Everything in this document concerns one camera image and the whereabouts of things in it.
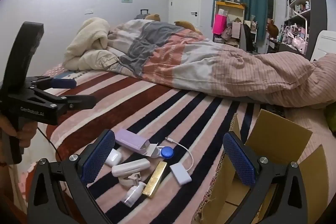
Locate white adapter with cable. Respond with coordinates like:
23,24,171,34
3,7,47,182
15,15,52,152
165,137,194,185

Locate purple carton box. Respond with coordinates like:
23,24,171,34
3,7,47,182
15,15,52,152
115,129,158,159

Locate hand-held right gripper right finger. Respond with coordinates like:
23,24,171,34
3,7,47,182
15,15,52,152
223,131,309,224

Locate white earbuds case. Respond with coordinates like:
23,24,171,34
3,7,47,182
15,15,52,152
105,148,123,167

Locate person's left forearm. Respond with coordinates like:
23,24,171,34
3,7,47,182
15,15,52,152
0,161,28,224

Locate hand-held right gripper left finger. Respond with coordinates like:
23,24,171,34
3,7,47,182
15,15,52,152
26,129,116,224

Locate orange plush toy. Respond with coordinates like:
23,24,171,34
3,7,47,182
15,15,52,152
268,19,280,39

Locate small white bottle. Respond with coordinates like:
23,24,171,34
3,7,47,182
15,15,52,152
123,182,146,207

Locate white headboard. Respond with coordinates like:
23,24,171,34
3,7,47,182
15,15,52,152
310,30,336,62

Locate cardboard box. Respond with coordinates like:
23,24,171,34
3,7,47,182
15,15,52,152
193,109,334,224

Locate black chair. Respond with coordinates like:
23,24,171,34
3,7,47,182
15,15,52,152
240,23,259,52

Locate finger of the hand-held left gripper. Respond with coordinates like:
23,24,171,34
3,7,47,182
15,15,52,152
28,87,97,110
25,76,77,89

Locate cream fleece blanket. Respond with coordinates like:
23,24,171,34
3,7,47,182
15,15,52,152
63,17,121,72

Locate brown plush toy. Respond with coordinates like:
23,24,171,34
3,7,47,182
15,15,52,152
174,21,202,35
144,13,161,22

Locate dark suitcase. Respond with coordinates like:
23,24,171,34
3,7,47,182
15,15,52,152
135,9,149,20

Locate striped fleece blanket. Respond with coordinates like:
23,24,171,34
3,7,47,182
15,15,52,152
20,64,336,224

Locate white oblong case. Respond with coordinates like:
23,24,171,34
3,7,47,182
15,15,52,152
112,158,151,177

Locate white door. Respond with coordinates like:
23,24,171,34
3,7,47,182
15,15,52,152
169,0,201,28

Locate pink bag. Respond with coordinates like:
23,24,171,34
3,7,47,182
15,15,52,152
213,14,227,35

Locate small white clip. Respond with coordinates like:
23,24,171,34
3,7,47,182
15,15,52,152
118,172,142,186

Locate blue white contact lens case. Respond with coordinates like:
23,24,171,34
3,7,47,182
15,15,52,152
150,146,174,161

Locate dark bookshelf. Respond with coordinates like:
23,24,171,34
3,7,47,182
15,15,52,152
285,0,327,56

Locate cluttered dark desk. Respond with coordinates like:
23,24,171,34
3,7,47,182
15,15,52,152
268,36,307,54

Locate gold bar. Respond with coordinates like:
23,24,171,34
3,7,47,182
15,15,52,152
142,161,168,198

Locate black cable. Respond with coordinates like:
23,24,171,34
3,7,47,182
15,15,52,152
37,126,61,161

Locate person's left hand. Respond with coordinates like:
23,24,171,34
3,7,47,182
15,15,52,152
0,112,37,148

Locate pink grey patchwork quilt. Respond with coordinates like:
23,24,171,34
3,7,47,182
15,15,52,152
106,20,336,109

